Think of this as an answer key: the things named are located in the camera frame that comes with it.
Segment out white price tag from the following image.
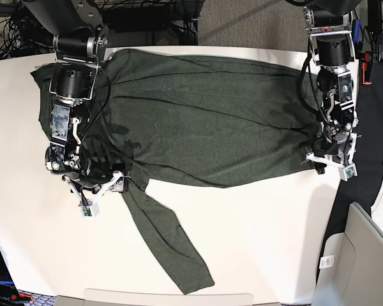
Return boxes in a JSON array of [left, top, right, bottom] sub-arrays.
[[319, 254, 334, 270]]

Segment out grey plastic bin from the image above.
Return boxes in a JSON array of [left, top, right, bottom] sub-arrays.
[[312, 202, 383, 305]]

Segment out tangled black cables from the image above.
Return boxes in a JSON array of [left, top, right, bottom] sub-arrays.
[[0, 0, 52, 61]]

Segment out black robot arm image-left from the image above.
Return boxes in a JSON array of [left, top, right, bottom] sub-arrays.
[[23, 1, 128, 194]]

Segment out black garment on right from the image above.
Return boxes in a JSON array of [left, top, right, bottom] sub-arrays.
[[315, 62, 383, 289]]

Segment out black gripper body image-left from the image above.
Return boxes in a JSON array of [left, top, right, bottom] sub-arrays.
[[84, 163, 130, 193]]

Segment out dark green long-sleeve shirt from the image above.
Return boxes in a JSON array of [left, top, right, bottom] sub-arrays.
[[32, 49, 317, 294]]

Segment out blue handled clamp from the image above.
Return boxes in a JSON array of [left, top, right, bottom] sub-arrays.
[[352, 18, 360, 45]]

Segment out red clamp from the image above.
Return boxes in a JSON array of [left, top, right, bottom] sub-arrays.
[[362, 51, 373, 85]]

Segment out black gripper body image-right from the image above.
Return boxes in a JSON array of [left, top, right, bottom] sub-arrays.
[[308, 130, 350, 175]]

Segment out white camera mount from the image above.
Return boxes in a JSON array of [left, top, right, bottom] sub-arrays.
[[62, 170, 128, 219], [306, 133, 358, 182]]

